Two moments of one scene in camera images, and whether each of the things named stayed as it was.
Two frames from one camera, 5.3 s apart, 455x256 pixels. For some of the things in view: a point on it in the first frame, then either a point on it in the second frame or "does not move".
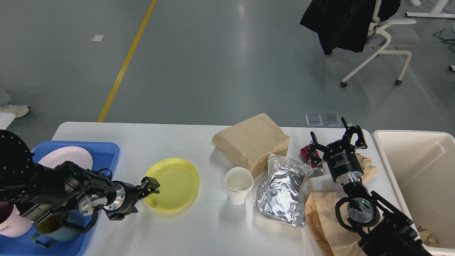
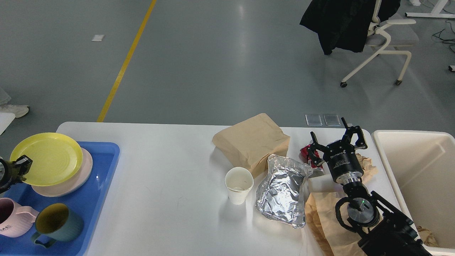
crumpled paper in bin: (428, 238) does not move
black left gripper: (126, 194) to (11, 172)
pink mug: (11, 224) does not move
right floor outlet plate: (332, 120) does not move
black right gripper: (341, 155) does not move
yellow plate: (179, 183) to (56, 158)
